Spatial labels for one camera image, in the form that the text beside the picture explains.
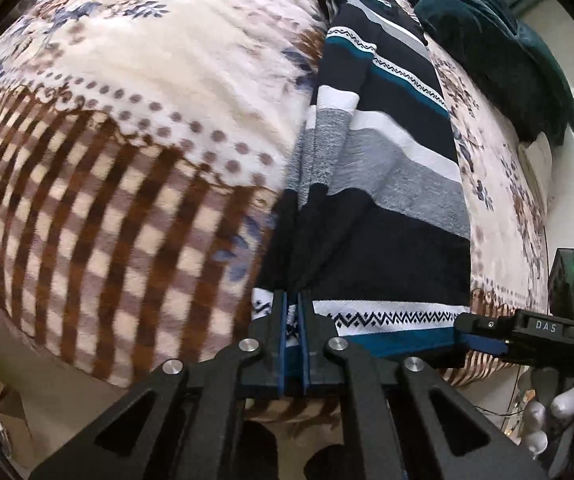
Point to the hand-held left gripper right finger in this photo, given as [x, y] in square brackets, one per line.
[303, 350]

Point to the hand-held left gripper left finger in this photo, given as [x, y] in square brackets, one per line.
[281, 350]

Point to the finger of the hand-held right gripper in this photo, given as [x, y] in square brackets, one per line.
[487, 345]
[487, 324]

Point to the striped knit sweater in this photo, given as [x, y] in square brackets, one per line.
[392, 185]

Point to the floral bed blanket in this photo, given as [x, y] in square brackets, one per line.
[142, 110]

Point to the teal plush blanket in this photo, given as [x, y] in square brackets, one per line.
[467, 25]

